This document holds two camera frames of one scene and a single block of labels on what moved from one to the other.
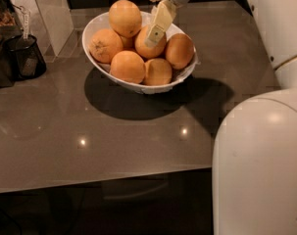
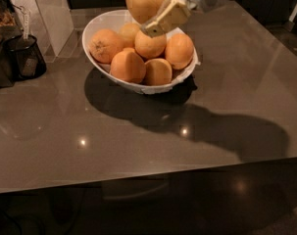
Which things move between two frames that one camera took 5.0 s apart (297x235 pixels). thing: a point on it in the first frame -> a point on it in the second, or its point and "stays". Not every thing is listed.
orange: x=179 y=50 stays
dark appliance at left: x=5 y=25 stays
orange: x=125 y=17 -> x=144 y=0
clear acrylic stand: x=50 y=9 stays
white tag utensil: x=26 y=17 stays
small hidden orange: x=128 y=43 -> x=129 y=29
